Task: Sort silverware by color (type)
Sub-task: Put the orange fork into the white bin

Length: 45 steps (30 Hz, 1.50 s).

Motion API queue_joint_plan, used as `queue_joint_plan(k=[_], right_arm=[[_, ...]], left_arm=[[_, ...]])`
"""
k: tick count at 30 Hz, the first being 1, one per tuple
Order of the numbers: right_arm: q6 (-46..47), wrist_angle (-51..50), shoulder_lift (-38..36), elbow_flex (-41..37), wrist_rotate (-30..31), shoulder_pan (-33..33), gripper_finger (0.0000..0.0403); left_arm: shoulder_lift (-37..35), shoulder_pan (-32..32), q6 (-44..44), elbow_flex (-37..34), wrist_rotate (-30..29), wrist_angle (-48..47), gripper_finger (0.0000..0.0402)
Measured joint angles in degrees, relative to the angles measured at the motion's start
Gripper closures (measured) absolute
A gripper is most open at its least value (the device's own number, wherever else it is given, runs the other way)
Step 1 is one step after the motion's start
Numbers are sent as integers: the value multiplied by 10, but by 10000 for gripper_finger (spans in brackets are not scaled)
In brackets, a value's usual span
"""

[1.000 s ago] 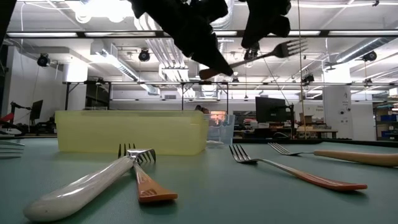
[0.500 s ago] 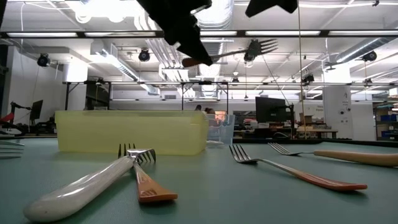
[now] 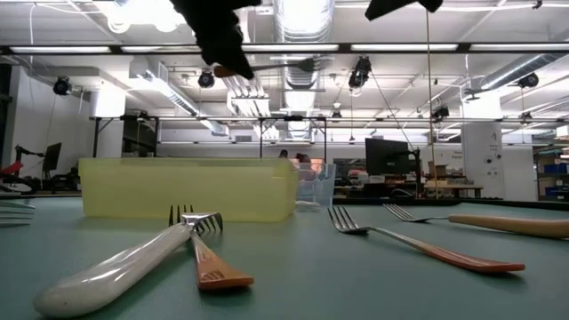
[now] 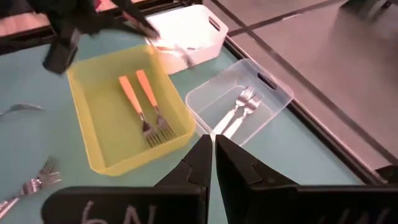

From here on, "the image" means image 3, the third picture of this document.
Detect shelf with blue bins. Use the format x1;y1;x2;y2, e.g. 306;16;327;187
532;145;569;202

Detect white ceiling pipes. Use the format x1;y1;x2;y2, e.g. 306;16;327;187
195;0;273;118

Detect thin white handled fork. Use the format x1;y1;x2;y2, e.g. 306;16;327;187
0;201;36;212

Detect white ceiling unit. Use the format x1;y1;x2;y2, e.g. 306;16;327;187
89;91;127;119

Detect wooden handled fork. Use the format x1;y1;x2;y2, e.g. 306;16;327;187
382;203;569;241

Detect black computer monitor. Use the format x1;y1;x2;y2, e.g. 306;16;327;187
365;137;411;176

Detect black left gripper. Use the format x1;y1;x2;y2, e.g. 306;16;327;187
169;0;263;82

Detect clear plastic bin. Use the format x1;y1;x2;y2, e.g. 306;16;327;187
294;162;338;212

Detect large silver ventilation duct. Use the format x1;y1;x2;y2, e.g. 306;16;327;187
271;0;336;140

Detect thick white handled fork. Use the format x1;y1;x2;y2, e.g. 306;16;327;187
33;204;196;319

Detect dark cabinet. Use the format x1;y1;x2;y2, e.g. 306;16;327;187
121;119;159;155

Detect black equipment stand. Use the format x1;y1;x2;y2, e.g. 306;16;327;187
0;143;81;194

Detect black metal frame stand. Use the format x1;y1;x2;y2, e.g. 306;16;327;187
90;115;329;160

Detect slanted silver duct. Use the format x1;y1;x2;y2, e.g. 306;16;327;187
478;52;569;92

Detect yellow plastic bin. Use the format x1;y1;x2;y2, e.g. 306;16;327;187
78;156;301;224

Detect orange handled fork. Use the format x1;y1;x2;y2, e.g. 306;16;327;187
327;205;526;274
212;56;322;79
180;212;256;292

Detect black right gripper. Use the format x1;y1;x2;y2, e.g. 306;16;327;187
365;0;445;21

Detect small black monitor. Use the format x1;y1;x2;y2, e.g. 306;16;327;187
42;141;63;172

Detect white rectangular duct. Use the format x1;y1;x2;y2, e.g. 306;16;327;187
128;57;230;137

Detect overhead beam with light strips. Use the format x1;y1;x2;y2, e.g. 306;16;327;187
0;42;569;56

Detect fork tines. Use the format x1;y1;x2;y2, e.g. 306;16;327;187
0;210;36;228

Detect green table mat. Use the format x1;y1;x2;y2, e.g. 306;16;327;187
0;195;569;320

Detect wooden desk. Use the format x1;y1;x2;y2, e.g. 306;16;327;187
422;177;485;200

